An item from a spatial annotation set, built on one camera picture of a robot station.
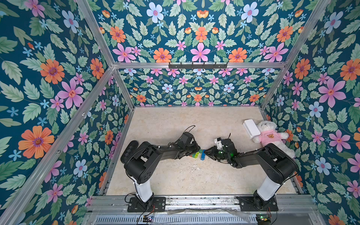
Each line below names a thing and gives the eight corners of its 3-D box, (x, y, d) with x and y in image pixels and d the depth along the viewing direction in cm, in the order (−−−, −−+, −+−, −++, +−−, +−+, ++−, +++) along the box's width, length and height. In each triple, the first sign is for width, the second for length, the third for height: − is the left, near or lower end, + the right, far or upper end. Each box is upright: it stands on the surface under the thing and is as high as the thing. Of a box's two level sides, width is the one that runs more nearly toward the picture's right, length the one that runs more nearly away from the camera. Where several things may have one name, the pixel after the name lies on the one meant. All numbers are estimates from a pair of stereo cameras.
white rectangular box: (250, 139, 102) (252, 135, 98) (241, 124, 111) (243, 120, 107) (258, 137, 103) (261, 133, 99) (249, 122, 112) (251, 118, 108)
